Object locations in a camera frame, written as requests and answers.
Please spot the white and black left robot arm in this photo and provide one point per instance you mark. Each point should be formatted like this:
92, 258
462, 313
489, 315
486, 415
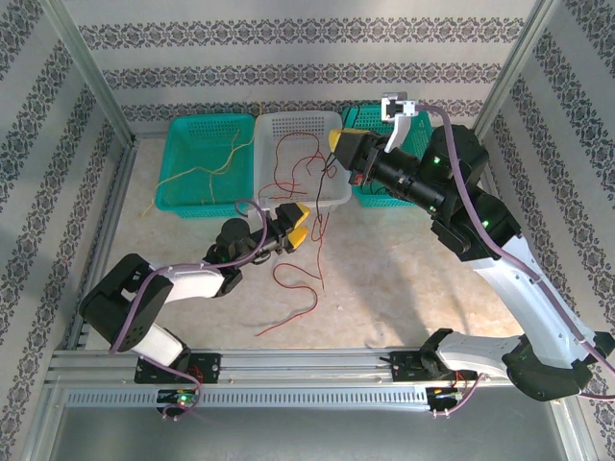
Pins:
192, 285

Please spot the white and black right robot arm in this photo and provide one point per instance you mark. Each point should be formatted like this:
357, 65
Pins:
528, 312

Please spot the teal plastic basket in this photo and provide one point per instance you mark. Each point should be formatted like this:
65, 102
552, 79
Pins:
370, 120
202, 144

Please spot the white plastic basket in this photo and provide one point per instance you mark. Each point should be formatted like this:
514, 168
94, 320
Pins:
298, 120

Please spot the small controller board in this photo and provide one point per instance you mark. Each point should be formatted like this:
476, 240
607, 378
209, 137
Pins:
442, 393
180, 397

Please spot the grey metal front panel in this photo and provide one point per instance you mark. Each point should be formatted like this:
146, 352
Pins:
307, 437

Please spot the aluminium side rail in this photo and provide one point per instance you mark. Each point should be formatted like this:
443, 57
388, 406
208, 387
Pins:
495, 180
113, 216

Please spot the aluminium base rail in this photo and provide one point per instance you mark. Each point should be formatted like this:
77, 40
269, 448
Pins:
307, 365

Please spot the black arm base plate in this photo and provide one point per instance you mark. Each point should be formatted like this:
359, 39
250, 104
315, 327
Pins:
401, 367
211, 367

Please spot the aluminium frame post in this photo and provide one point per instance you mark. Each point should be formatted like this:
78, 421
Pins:
87, 62
515, 62

